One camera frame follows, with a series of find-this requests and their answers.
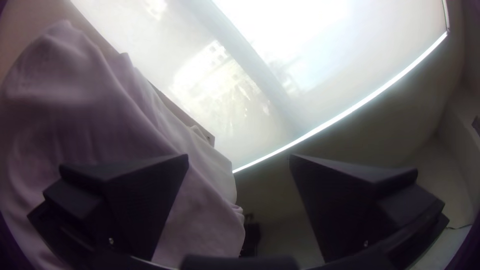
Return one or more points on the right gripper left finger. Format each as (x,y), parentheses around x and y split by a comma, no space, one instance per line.
(123,202)

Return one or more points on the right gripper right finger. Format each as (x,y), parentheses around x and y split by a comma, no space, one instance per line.
(348,210)

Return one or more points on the pile of folded clothes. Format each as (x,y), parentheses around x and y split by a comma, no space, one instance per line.
(82,112)

